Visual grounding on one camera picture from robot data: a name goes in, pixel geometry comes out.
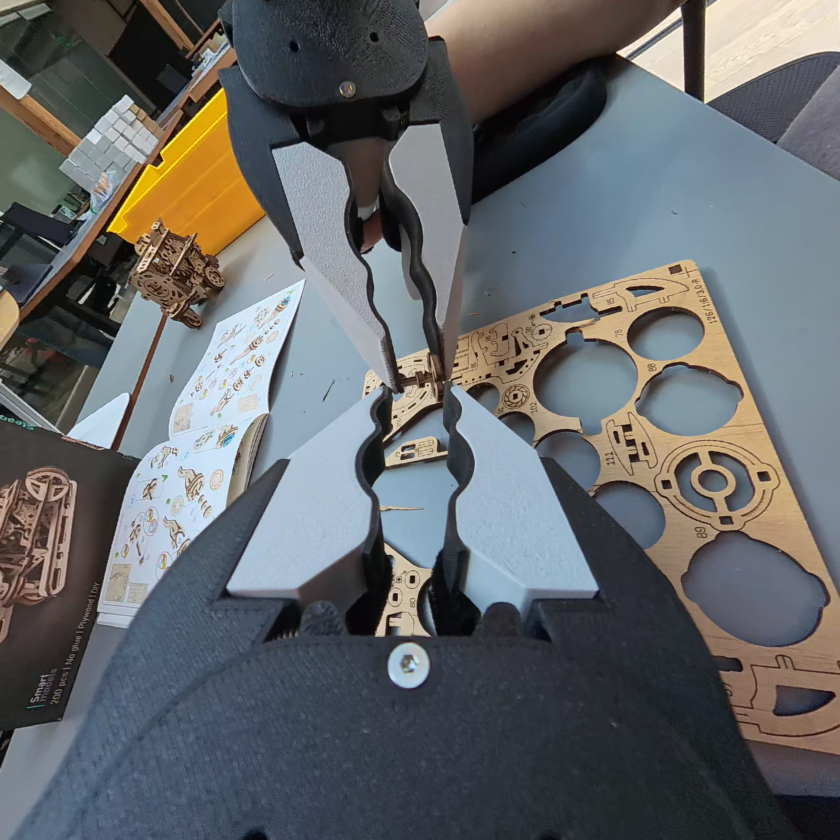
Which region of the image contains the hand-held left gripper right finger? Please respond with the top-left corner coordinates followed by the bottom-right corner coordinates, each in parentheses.
top-left (443, 385), bottom-right (600, 634)

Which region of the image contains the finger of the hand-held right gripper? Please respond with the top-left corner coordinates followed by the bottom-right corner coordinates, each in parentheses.
top-left (271, 140), bottom-right (401, 393)
top-left (384, 120), bottom-right (468, 383)

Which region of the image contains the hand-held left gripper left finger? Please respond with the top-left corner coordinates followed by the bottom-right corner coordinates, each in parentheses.
top-left (225, 386), bottom-right (389, 601)

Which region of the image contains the small wooden gear assembly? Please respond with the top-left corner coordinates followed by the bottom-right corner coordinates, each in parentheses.
top-left (394, 354), bottom-right (447, 395)

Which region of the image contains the person's right forearm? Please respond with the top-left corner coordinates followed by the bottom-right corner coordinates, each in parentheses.
top-left (427, 0), bottom-right (660, 126)

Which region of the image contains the assembled wooden model vehicle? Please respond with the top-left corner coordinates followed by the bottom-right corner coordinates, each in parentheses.
top-left (129, 220), bottom-right (225, 329)

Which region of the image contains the laser-cut plywood parts sheet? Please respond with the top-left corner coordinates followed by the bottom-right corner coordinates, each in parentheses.
top-left (363, 259), bottom-right (840, 756)

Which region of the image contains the black model kit box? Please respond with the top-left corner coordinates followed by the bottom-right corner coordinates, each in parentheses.
top-left (0, 416), bottom-right (142, 729)

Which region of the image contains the person's right hand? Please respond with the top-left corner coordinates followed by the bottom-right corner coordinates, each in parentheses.
top-left (356, 200), bottom-right (386, 254)

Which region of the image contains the yellow plastic bin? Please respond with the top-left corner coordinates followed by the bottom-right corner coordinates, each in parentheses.
top-left (107, 85), bottom-right (266, 253)

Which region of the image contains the illustrated instruction booklet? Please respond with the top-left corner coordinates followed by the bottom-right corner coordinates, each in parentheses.
top-left (97, 279), bottom-right (307, 627)

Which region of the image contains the stack of small white boxes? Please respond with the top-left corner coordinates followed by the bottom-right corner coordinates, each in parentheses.
top-left (59, 95), bottom-right (161, 191)

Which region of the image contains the white paper sheet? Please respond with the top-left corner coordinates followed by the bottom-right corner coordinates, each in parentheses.
top-left (69, 392), bottom-right (132, 452)

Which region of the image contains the black metal chair leg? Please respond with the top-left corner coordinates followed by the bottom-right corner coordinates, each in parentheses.
top-left (682, 0), bottom-right (707, 99)

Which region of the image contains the black office chair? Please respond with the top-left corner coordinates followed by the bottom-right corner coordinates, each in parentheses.
top-left (709, 51), bottom-right (840, 142)

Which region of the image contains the dark grey office chair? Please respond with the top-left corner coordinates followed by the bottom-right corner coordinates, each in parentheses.
top-left (777, 82), bottom-right (840, 181)

